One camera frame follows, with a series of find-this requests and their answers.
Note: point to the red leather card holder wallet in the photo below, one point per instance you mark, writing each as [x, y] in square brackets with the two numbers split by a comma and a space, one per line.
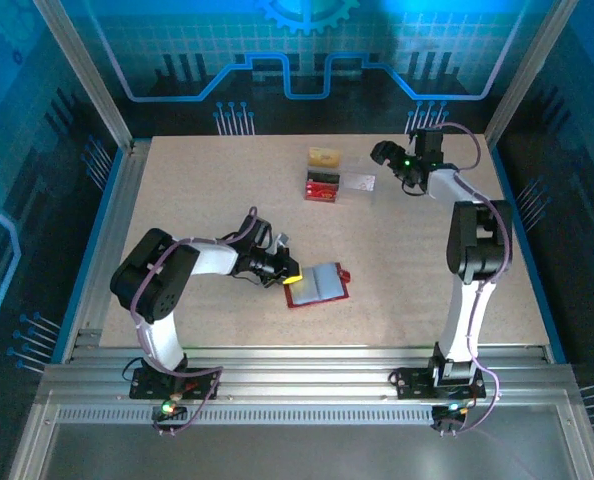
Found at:
[322, 285]

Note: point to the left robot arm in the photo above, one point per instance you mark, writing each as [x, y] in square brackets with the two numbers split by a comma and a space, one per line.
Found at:
[212, 257]

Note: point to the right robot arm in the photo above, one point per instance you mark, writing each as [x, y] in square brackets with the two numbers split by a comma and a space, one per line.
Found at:
[447, 185]

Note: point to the red VIP card stack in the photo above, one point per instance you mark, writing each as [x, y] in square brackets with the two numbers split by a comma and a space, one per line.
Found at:
[322, 191]

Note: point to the gold VIP card stack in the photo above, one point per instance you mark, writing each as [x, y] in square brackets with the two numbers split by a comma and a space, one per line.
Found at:
[325, 157]

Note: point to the black card stack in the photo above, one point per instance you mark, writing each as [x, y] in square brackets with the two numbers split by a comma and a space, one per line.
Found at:
[323, 177]

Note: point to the small control board with lights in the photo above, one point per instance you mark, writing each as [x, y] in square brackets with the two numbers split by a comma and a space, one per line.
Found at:
[167, 409]
[449, 412]

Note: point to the grey metal panel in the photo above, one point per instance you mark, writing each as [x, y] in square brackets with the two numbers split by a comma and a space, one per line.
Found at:
[302, 455]

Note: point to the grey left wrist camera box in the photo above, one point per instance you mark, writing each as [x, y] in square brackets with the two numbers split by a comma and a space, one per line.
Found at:
[280, 243]

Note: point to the aluminium frame rail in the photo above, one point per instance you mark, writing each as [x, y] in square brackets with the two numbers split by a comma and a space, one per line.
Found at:
[302, 370]

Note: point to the aluminium frame post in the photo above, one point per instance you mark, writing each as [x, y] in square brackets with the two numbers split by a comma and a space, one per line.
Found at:
[529, 75]
[87, 75]

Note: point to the aluminium side rail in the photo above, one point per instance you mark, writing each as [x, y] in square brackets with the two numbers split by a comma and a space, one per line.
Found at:
[119, 200]

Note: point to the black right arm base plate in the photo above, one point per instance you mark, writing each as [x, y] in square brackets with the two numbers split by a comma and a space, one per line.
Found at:
[412, 382]

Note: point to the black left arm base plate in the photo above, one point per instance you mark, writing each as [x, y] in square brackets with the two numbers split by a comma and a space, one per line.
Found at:
[147, 387]

